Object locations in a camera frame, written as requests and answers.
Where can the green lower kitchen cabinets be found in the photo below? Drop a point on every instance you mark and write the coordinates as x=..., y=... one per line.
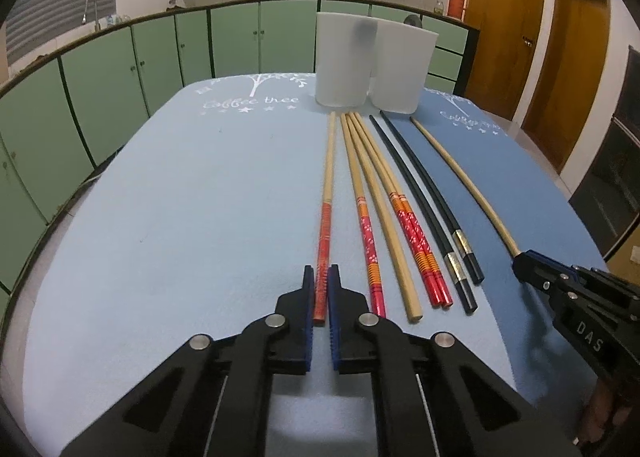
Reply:
x=100, y=82

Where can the plain wooden door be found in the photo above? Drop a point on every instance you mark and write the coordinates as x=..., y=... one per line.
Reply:
x=570, y=77

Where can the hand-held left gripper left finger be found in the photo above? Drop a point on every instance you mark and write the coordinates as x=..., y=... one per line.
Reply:
x=309, y=317

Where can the plain bamboo chopstick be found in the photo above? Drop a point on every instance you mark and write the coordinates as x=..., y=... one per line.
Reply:
x=385, y=222
x=466, y=183

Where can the metal kettle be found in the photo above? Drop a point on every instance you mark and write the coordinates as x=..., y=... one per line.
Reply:
x=175, y=1

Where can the cardboard box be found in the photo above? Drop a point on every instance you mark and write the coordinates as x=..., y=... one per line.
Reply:
x=627, y=257

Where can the metal sink faucet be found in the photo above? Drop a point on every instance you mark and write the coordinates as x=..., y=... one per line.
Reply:
x=95, y=12

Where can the translucent white plastic container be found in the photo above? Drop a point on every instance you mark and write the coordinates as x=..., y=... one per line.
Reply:
x=340, y=62
x=402, y=72

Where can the red striped bamboo chopstick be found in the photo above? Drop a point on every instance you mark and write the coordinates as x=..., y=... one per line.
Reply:
x=327, y=187

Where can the black glass-front cabinet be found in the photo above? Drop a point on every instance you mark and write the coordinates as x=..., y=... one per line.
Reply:
x=615, y=172

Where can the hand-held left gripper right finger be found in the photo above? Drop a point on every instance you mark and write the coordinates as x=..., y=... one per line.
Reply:
x=335, y=317

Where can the orange thermos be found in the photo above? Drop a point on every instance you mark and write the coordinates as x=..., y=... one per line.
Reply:
x=456, y=2

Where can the grey window blind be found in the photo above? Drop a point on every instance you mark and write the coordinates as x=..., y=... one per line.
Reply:
x=60, y=2

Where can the dark blue printed mat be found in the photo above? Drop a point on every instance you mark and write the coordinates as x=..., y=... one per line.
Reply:
x=500, y=297

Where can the light blue printed mat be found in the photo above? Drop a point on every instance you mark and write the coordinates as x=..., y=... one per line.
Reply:
x=200, y=212

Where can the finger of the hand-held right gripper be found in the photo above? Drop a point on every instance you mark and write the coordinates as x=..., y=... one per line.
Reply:
x=535, y=274
x=570, y=273

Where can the single glass jar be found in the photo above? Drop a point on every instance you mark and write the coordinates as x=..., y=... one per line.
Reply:
x=439, y=8

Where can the black chopstick silver band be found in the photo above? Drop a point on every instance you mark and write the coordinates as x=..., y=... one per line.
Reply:
x=454, y=267
x=462, y=243

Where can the person's right hand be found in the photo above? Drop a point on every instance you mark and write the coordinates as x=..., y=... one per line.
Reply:
x=612, y=409

